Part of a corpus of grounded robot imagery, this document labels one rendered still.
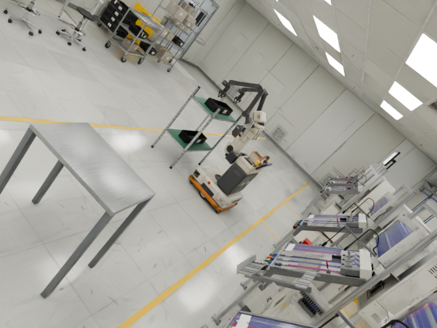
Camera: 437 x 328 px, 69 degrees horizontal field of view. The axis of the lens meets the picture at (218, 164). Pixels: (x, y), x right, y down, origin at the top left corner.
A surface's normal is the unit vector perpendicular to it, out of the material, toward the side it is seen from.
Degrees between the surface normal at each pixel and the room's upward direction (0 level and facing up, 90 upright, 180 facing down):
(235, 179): 90
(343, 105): 90
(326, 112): 90
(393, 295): 90
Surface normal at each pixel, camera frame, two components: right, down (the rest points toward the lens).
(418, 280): -0.40, 0.05
